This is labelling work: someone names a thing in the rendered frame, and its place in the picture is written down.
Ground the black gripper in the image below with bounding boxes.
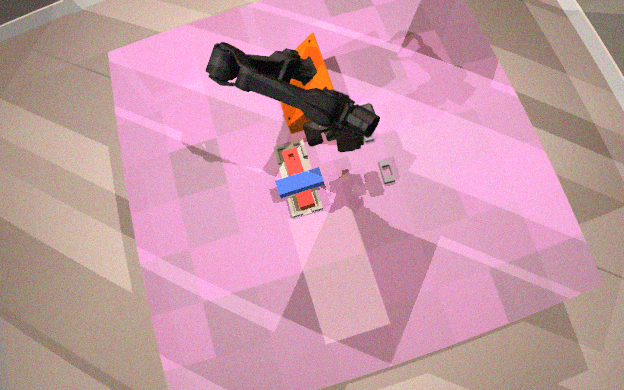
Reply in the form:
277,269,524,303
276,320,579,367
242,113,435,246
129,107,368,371
303,103,376,147

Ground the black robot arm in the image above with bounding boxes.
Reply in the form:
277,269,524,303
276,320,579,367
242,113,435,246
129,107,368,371
206,42,380,152

